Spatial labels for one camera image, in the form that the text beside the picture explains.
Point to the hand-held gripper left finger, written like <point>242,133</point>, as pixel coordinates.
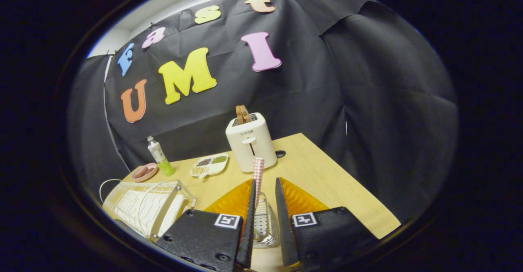
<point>250,231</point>

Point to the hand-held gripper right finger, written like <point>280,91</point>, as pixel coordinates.
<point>282,227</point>

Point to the pink plate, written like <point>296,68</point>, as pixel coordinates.
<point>149,177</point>

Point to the white divided tray with beans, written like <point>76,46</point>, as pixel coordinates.
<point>216,168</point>

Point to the black table grommet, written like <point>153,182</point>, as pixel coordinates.
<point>280,154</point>

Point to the white toaster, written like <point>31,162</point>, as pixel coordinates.
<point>249,149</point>

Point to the brown bread slice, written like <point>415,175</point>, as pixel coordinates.
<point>242,114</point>

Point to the clear bottle with green drink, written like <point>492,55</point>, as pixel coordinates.
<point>157,153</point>

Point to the black backdrop cloth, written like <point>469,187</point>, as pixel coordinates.
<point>327,100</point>

